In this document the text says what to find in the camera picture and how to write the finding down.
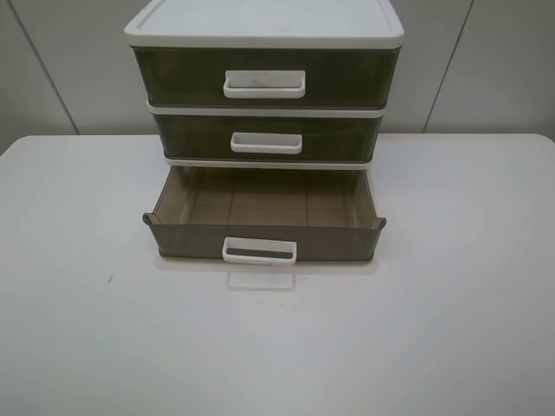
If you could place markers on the brown translucent bottom drawer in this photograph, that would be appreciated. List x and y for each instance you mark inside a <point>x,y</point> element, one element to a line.
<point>265,216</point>

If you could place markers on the dark drawer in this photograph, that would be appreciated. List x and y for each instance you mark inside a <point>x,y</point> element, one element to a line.
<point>276,139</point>
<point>334,78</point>

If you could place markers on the white plastic drawer cabinet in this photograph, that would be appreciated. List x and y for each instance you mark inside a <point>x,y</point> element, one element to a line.
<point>266,25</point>

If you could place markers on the dark middle drawer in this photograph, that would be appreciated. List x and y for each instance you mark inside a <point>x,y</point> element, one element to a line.
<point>276,139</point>

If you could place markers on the dark top drawer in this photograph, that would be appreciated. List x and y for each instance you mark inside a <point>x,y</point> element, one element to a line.
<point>334,78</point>

